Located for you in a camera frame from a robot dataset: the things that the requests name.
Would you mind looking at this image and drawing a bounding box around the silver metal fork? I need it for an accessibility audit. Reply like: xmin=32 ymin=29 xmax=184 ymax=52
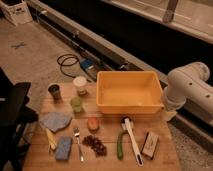
xmin=73 ymin=127 xmax=84 ymax=162

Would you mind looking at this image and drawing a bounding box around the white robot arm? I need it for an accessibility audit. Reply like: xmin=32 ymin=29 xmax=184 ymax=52
xmin=162 ymin=62 xmax=213 ymax=121

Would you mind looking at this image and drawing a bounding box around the white paper cup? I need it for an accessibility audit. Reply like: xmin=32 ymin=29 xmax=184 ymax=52
xmin=73 ymin=76 xmax=87 ymax=95

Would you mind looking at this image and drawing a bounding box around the green plastic cup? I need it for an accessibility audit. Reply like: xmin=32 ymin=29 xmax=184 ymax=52
xmin=70 ymin=97 xmax=82 ymax=112

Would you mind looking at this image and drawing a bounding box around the dark metal cup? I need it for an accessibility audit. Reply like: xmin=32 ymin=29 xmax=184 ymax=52
xmin=48 ymin=84 xmax=61 ymax=100

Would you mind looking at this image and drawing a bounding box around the yellow plastic bin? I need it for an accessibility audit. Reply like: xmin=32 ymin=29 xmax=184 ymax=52
xmin=96 ymin=71 xmax=164 ymax=114

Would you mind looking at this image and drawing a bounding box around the blue box on floor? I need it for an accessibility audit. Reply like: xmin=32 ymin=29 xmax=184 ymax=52
xmin=80 ymin=59 xmax=94 ymax=70

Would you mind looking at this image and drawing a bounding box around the orange round fruit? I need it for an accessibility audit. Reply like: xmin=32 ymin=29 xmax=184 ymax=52
xmin=87 ymin=117 xmax=99 ymax=131

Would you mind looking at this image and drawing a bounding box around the green cucumber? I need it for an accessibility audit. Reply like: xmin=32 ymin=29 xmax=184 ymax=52
xmin=117 ymin=131 xmax=127 ymax=160

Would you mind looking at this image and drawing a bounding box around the blue grey cloth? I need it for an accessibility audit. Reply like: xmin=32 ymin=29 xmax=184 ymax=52
xmin=39 ymin=112 xmax=72 ymax=133

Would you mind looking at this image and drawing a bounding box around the dark grape bunch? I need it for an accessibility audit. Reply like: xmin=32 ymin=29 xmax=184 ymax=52
xmin=82 ymin=135 xmax=107 ymax=157

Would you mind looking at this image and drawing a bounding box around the yellow banana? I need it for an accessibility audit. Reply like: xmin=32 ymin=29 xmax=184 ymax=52
xmin=45 ymin=128 xmax=57 ymax=150

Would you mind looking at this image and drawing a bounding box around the blue sponge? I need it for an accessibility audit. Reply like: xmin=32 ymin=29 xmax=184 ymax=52
xmin=55 ymin=136 xmax=72 ymax=160

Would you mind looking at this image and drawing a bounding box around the black chair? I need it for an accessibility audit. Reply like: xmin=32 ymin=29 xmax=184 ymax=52
xmin=0 ymin=67 xmax=38 ymax=171

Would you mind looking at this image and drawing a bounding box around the white cardboard box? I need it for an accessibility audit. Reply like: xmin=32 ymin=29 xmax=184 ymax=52
xmin=0 ymin=0 xmax=32 ymax=26

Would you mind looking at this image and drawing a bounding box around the white handled brush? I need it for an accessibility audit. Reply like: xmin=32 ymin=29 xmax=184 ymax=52
xmin=121 ymin=117 xmax=144 ymax=166

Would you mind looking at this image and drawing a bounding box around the black coiled cable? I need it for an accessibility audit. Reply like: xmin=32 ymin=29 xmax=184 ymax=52
xmin=56 ymin=53 xmax=81 ymax=79

